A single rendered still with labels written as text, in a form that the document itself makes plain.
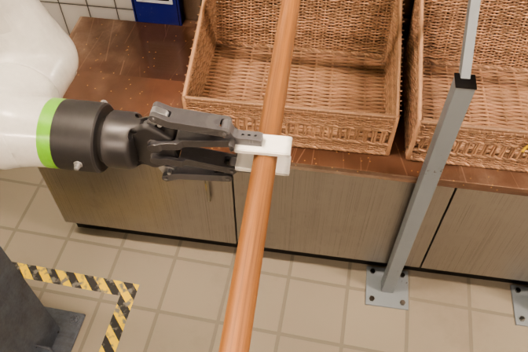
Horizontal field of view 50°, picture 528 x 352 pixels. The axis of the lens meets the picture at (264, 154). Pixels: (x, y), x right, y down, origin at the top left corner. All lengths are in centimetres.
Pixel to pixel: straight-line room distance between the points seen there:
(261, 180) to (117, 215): 128
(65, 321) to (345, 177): 102
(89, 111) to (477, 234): 128
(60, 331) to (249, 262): 141
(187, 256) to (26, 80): 131
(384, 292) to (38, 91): 143
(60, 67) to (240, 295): 42
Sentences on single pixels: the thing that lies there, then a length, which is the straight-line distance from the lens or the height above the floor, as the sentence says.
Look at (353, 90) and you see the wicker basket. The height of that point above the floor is 59.
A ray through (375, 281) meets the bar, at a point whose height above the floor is 1.
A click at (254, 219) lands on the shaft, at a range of 64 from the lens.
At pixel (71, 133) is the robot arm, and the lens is 73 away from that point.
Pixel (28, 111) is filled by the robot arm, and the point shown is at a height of 124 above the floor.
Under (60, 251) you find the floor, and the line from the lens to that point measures 213.
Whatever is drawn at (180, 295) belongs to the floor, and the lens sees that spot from 195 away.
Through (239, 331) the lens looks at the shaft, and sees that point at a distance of 58.
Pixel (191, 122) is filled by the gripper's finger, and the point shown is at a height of 125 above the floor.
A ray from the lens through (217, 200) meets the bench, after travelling 171.
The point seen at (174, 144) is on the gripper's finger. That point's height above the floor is 122.
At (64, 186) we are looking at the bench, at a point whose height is 32.
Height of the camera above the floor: 175
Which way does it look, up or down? 51 degrees down
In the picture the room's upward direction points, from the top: straight up
